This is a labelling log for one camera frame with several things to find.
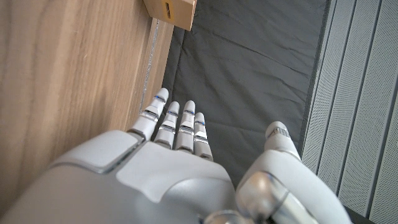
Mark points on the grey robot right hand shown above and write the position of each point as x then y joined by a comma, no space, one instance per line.
155,180

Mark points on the wooden slotted box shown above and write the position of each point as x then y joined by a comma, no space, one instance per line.
178,12

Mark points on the grey perforated panel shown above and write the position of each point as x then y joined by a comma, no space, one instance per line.
357,109

